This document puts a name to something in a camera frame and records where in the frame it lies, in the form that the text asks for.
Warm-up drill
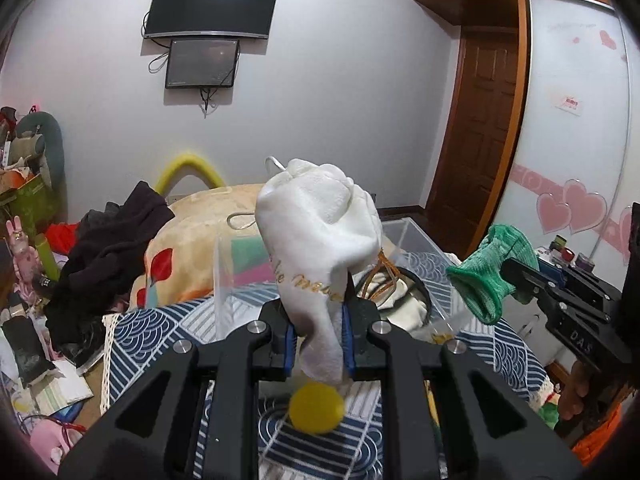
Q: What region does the person's right hand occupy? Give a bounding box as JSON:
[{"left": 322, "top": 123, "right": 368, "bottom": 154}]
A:
[{"left": 558, "top": 361, "right": 590, "bottom": 420}]

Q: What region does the grey green neck pillow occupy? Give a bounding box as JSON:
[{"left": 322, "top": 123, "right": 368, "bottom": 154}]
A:
[{"left": 9, "top": 112, "right": 64, "bottom": 192}]

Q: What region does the beige plush blanket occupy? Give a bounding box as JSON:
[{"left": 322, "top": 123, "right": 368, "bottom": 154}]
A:
[{"left": 129, "top": 183, "right": 262, "bottom": 310}]

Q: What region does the yellow foam arch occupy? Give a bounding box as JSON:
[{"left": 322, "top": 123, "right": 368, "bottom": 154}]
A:
[{"left": 154, "top": 152, "right": 226, "bottom": 196}]

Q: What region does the black clothing pile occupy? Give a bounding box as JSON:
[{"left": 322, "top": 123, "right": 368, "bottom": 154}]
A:
[{"left": 44, "top": 181, "right": 174, "bottom": 352}]

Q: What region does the wardrobe with heart decals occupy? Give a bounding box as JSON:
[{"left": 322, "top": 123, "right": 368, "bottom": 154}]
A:
[{"left": 414, "top": 0, "right": 639, "bottom": 284}]

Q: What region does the small black wall monitor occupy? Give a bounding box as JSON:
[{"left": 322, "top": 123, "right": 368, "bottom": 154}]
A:
[{"left": 165, "top": 38, "right": 240, "bottom": 89}]

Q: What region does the brown wooden door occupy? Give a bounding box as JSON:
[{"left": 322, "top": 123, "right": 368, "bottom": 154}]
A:
[{"left": 425, "top": 28, "right": 518, "bottom": 258}]

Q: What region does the blue white patterned tablecloth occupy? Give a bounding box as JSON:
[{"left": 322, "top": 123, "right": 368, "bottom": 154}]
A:
[{"left": 102, "top": 252, "right": 558, "bottom": 479}]

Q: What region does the black white drawstring bag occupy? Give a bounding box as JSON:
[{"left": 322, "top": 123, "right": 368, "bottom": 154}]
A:
[{"left": 354, "top": 266, "right": 433, "bottom": 333}]

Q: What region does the green knitted cloth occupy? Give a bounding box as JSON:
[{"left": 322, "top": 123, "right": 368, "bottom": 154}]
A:
[{"left": 446, "top": 224, "right": 539, "bottom": 325}]

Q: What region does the clear plastic storage box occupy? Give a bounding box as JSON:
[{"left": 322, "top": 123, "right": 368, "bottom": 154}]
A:
[{"left": 214, "top": 218, "right": 472, "bottom": 344}]

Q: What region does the pink rabbit toy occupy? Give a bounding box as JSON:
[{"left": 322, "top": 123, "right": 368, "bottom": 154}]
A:
[{"left": 6, "top": 216, "right": 41, "bottom": 307}]

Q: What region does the wall mounted black television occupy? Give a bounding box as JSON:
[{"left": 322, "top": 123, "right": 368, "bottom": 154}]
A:
[{"left": 144, "top": 0, "right": 277, "bottom": 39}]

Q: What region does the green cardboard box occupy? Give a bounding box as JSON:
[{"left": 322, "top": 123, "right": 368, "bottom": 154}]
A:
[{"left": 1, "top": 174, "right": 58, "bottom": 238}]

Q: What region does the yellow plush ball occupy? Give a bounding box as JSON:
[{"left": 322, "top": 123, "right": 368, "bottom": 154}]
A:
[{"left": 288, "top": 382, "right": 345, "bottom": 434}]

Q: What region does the white sock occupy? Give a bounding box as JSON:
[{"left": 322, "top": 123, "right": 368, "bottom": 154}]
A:
[{"left": 255, "top": 158, "right": 382, "bottom": 385}]

